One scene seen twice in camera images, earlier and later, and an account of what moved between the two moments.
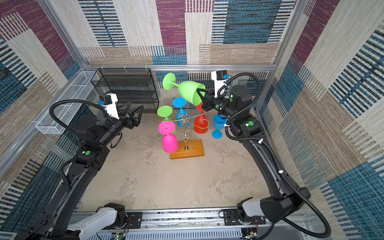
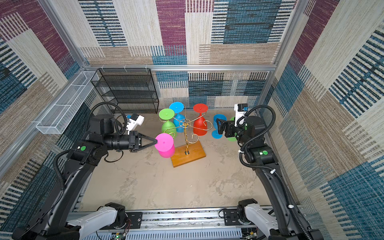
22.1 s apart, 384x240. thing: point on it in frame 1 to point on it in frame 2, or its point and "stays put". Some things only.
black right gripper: [207, 99] to [229, 125]
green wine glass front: [188, 90] to [233, 139]
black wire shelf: [134, 85] stays put
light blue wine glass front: [220, 121] stays put
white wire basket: [78, 88] stays put
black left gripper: [132, 122] to [133, 136]
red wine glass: [200, 122] stays put
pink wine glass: [169, 141] to [165, 145]
